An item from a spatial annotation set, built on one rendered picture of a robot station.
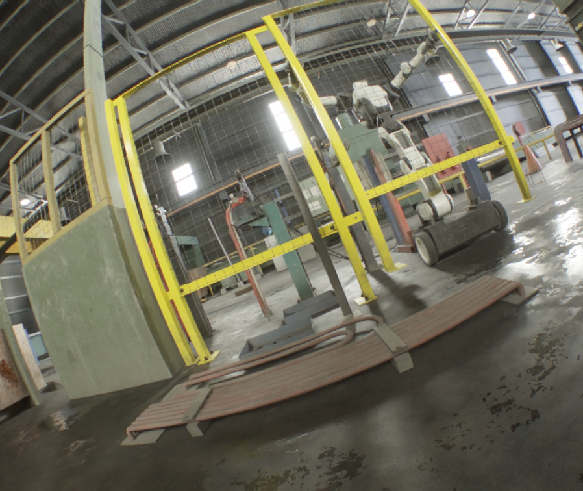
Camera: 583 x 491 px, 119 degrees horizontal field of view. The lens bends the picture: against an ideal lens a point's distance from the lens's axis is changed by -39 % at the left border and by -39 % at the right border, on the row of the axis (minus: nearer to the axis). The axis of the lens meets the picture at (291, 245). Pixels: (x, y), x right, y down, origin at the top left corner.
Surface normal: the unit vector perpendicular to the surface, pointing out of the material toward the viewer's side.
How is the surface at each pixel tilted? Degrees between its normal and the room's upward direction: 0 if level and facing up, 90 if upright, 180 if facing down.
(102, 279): 90
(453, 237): 90
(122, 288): 90
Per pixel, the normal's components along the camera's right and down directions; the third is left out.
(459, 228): -0.14, 0.04
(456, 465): -0.38, -0.92
